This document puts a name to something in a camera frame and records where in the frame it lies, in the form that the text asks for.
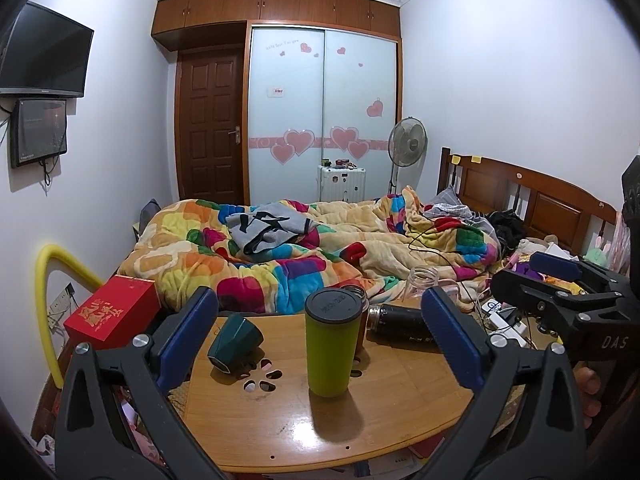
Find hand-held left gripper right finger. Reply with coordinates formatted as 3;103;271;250
421;286;589;480

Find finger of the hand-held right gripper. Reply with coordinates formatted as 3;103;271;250
490;269;626;342
529;251;632;287

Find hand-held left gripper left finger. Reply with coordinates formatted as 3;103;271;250
55;286;221;480

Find dark green cup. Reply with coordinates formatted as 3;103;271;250
207;312;266;374

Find brown cup behind tumbler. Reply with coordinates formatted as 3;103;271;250
340;284;370;357

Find person's right hand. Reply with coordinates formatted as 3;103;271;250
573;363;604;432

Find beige plush toy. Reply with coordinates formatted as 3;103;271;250
517;235;562;257

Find white power strip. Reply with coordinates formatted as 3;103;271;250
482;297;529;349

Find black thermos bottle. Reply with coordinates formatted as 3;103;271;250
366;303;444;347

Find black clothes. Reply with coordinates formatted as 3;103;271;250
487;209;529;261

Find clear glass jar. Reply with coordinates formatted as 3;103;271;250
400;266;444;307

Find pink bag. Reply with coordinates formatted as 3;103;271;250
597;210;632;277

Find red gift box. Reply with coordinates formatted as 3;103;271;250
63;275;161;351

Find wooden bed headboard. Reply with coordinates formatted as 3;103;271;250
437;147;621;262

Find colourful patchwork blanket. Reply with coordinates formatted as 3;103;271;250
117;186;504;317

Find striped pillow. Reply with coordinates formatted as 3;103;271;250
425;185;497;242

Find green tumbler with black lid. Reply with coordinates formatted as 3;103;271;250
304;288;364;399

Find grey garment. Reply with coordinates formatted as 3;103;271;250
226;202;321;256

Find yellow foam tube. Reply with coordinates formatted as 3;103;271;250
33;244;107;392

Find white suitcase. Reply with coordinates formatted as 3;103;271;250
318;164;368;204

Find standing fan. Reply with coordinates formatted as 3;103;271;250
387;116;429;196

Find brown wooden door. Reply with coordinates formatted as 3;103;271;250
175;48;247;206

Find wardrobe with heart stickers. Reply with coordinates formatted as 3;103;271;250
244;21;404;207

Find wooden overhead cabinets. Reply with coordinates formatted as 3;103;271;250
151;0;404;51

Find small wall monitor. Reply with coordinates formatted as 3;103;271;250
11;99;69;169

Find wall television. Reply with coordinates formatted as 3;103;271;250
0;1;95;99

